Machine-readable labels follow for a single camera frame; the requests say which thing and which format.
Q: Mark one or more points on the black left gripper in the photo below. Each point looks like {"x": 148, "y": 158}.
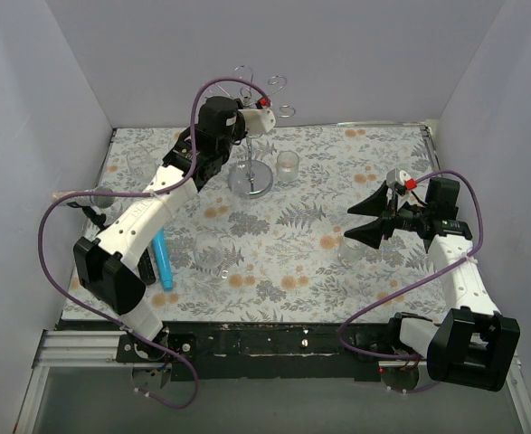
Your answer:
{"x": 239, "y": 119}

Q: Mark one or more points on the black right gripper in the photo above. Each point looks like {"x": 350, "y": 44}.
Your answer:
{"x": 392, "y": 220}

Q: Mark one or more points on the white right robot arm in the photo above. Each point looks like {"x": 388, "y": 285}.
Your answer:
{"x": 474, "y": 344}

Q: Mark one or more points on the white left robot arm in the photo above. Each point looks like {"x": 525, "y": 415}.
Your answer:
{"x": 105, "y": 266}

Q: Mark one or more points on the chrome wine glass rack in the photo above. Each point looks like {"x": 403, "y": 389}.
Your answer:
{"x": 250, "y": 178}

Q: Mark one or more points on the ribbed short glass near rack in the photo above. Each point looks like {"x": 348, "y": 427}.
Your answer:
{"x": 287, "y": 166}

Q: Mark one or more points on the clear wine glass left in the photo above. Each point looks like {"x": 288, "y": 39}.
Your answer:
{"x": 141, "y": 167}

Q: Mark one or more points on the clear wine glass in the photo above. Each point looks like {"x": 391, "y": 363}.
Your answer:
{"x": 209, "y": 255}
{"x": 141, "y": 167}

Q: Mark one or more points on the clear wine glass front centre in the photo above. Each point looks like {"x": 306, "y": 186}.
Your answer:
{"x": 209, "y": 255}

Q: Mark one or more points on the short glass front right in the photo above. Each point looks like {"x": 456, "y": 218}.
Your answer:
{"x": 350, "y": 251}

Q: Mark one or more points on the floral table cloth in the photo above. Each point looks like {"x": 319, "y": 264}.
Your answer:
{"x": 281, "y": 249}

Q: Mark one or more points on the blue microphone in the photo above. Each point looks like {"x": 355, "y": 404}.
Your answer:
{"x": 163, "y": 261}

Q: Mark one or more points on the glitter silver microphone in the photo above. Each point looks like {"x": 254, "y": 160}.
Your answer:
{"x": 98, "y": 197}

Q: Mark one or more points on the black microphone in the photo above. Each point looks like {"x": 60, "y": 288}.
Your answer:
{"x": 145, "y": 269}

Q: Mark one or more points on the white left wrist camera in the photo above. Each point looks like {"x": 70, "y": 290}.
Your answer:
{"x": 258, "y": 121}

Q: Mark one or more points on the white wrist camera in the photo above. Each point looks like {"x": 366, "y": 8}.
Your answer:
{"x": 400, "y": 182}
{"x": 258, "y": 121}

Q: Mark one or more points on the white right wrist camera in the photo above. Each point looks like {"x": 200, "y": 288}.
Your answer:
{"x": 400, "y": 182}

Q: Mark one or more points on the black base frame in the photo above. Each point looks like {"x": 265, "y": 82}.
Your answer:
{"x": 261, "y": 351}

